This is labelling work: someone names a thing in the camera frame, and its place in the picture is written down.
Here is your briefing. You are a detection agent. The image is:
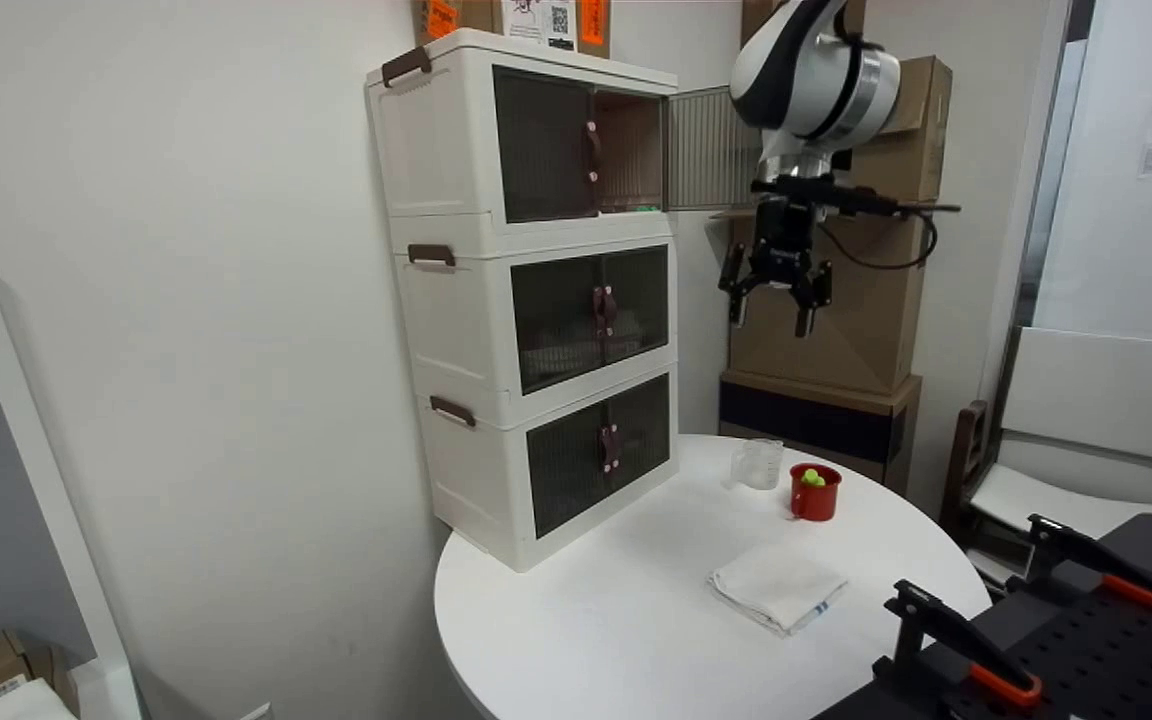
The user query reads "orange red cup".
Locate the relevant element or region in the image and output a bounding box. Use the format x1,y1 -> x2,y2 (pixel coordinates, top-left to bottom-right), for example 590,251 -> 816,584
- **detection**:
786,459 -> 848,526

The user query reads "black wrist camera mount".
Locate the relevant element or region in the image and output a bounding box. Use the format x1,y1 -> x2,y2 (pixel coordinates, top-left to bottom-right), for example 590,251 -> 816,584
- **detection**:
747,173 -> 967,226

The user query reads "white folded cloth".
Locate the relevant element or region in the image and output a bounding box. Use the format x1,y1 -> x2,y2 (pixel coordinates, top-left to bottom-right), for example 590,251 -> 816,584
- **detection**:
706,542 -> 851,635

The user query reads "clear plastic cup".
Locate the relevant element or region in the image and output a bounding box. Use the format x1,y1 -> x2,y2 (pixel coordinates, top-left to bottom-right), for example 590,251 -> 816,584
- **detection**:
727,438 -> 786,498

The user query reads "white panel stack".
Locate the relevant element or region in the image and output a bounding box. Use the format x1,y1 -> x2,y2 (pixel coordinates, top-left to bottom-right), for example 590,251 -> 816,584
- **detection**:
967,326 -> 1152,545

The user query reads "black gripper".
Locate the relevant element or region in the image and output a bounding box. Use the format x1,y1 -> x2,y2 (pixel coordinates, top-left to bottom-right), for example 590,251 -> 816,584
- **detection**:
721,177 -> 837,341

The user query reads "translucent open cabinet door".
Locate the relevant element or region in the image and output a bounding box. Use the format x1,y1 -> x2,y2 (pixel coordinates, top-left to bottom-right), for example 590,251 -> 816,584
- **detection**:
666,84 -> 764,215

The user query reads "brown door handle pair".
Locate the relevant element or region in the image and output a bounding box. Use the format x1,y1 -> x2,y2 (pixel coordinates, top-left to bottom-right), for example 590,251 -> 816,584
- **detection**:
580,115 -> 606,194
583,279 -> 624,355
597,418 -> 629,482

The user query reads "cardboard box with orange labels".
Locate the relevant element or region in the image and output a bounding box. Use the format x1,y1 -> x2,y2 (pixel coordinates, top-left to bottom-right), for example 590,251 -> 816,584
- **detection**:
411,0 -> 616,60

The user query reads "brown cabinet side handle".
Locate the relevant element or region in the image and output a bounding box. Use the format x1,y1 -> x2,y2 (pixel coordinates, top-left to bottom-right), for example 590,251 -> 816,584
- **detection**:
381,43 -> 436,88
405,240 -> 461,274
425,394 -> 481,431

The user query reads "white framed grey board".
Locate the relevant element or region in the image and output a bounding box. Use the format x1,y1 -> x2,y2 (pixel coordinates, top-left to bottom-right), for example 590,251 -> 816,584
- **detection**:
0,266 -> 148,720

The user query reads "black perforated board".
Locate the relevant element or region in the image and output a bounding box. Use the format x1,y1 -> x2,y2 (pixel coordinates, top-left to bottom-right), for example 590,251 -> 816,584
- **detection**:
811,512 -> 1152,720

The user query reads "black clamp orange grip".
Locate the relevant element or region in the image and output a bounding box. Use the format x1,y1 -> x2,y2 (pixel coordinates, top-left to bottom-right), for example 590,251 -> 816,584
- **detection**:
881,575 -> 1046,711
1022,512 -> 1152,618

